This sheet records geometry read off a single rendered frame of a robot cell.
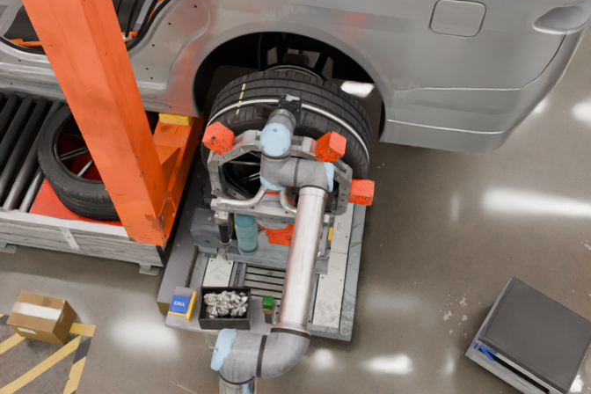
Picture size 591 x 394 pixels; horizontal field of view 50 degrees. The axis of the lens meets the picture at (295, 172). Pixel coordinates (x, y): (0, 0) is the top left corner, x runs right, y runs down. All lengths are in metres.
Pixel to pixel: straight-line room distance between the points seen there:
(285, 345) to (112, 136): 0.86
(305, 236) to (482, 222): 1.74
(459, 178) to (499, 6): 1.60
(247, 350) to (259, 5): 1.14
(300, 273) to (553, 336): 1.39
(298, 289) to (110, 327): 1.53
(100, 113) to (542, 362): 1.97
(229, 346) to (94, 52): 0.88
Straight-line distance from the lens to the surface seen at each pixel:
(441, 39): 2.25
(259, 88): 2.32
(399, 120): 2.57
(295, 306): 1.82
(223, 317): 2.55
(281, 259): 3.06
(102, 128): 2.09
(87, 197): 2.96
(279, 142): 1.90
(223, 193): 2.54
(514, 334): 2.87
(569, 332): 2.96
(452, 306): 3.22
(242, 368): 1.81
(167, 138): 2.82
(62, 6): 1.72
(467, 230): 3.43
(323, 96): 2.30
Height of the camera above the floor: 2.90
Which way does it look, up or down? 56 degrees down
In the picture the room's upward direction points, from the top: 1 degrees clockwise
